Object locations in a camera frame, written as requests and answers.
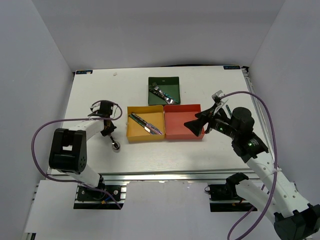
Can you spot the green container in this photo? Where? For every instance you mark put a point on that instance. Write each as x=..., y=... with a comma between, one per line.
x=170, y=87

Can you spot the pink handled knife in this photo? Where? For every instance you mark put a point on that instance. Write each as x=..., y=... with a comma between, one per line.
x=149, y=125

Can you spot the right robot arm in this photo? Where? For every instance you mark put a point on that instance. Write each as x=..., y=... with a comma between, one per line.
x=293, y=216

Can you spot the right blue corner label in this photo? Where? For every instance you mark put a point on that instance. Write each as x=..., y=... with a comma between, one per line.
x=231, y=67

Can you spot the black handled knife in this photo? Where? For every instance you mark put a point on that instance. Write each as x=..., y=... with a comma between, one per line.
x=148, y=127

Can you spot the blue corner label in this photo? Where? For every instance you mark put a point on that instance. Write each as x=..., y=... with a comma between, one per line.
x=84, y=72
x=231, y=67

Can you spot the yellow container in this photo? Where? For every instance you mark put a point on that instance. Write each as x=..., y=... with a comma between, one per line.
x=154, y=115

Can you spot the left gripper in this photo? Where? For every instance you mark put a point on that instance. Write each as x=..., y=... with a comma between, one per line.
x=107, y=132

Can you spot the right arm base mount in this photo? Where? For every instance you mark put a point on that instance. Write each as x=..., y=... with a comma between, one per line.
x=224, y=198

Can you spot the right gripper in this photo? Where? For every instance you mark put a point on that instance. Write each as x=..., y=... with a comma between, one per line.
x=208, y=116

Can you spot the pink handled fork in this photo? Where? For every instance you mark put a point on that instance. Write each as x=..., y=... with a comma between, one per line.
x=154, y=89

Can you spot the red container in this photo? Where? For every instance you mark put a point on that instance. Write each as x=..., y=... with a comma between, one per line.
x=174, y=118

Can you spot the pink handled spoon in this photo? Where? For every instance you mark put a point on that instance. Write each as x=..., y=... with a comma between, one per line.
x=115, y=144

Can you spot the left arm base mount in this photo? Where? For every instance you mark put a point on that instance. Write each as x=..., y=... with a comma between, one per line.
x=88, y=199

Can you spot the left blue corner label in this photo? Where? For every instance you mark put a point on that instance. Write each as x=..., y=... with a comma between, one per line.
x=84, y=72

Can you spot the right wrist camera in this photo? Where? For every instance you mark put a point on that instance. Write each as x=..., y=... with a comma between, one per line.
x=218, y=100

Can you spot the green handled knife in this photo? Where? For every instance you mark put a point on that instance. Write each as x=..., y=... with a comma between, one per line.
x=142, y=125

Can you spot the green handled spoon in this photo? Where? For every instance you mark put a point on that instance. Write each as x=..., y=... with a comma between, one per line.
x=228, y=110

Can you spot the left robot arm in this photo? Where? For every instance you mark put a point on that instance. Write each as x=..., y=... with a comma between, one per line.
x=68, y=152

